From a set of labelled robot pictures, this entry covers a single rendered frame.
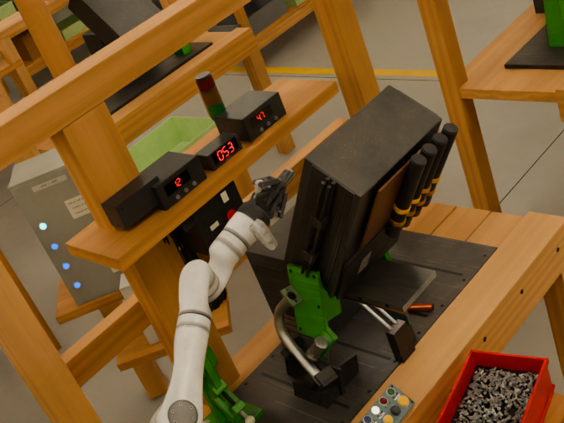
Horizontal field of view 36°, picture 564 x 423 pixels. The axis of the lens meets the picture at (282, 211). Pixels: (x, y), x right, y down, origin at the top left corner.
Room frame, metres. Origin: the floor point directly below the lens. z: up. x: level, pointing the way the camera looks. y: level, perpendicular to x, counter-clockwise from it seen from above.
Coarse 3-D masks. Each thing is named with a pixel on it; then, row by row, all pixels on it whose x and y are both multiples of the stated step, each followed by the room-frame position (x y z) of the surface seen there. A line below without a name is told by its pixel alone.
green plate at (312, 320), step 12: (288, 264) 1.97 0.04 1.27; (300, 276) 1.93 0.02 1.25; (312, 276) 1.89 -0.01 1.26; (300, 288) 1.93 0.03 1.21; (312, 288) 1.90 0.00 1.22; (324, 288) 1.90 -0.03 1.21; (312, 300) 1.90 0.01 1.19; (324, 300) 1.88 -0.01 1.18; (336, 300) 1.91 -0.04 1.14; (300, 312) 1.93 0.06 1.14; (312, 312) 1.90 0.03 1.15; (324, 312) 1.87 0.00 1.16; (336, 312) 1.90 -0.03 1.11; (300, 324) 1.93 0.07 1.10; (312, 324) 1.90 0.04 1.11; (324, 324) 1.86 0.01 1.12; (312, 336) 1.90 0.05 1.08
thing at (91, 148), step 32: (320, 0) 2.66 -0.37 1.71; (352, 32) 2.65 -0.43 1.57; (352, 64) 2.63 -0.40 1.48; (352, 96) 2.66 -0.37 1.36; (64, 128) 2.02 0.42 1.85; (96, 128) 2.07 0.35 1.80; (64, 160) 2.08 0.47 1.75; (96, 160) 2.04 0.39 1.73; (128, 160) 2.09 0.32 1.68; (96, 192) 2.02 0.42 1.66; (160, 256) 2.07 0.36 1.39; (0, 288) 1.82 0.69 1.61; (160, 288) 2.04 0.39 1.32; (0, 320) 1.80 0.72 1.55; (32, 320) 1.84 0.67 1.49; (160, 320) 2.03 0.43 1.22; (32, 352) 1.81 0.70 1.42; (224, 352) 2.09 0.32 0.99; (32, 384) 1.82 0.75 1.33; (64, 384) 1.82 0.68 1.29; (64, 416) 1.80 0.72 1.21; (96, 416) 1.84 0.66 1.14
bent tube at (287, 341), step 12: (288, 288) 1.95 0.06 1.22; (288, 300) 1.92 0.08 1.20; (300, 300) 1.92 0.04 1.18; (276, 312) 1.96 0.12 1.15; (276, 324) 1.96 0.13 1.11; (288, 336) 1.95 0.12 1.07; (288, 348) 1.93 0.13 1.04; (300, 348) 1.92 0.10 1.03; (300, 360) 1.89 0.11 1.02; (312, 372) 1.86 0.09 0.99
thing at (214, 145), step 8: (224, 136) 2.21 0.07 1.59; (232, 136) 2.19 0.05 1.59; (208, 144) 2.20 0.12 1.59; (216, 144) 2.18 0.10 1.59; (224, 144) 2.17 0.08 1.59; (232, 144) 2.18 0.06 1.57; (240, 144) 2.20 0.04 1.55; (200, 152) 2.17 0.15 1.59; (208, 152) 2.15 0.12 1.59; (216, 152) 2.15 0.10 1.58; (232, 152) 2.18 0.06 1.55; (200, 160) 2.16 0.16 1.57; (208, 160) 2.13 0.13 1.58; (216, 160) 2.14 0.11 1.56; (224, 160) 2.16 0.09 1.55; (208, 168) 2.15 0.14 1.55; (216, 168) 2.14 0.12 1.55
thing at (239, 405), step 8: (208, 384) 1.89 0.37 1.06; (224, 384) 1.88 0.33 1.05; (216, 392) 1.87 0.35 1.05; (224, 392) 1.87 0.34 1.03; (216, 400) 1.87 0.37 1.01; (232, 400) 1.86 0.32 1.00; (240, 400) 1.85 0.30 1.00; (224, 408) 1.86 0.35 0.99; (232, 408) 1.83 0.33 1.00; (240, 408) 1.84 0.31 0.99; (232, 416) 1.84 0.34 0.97
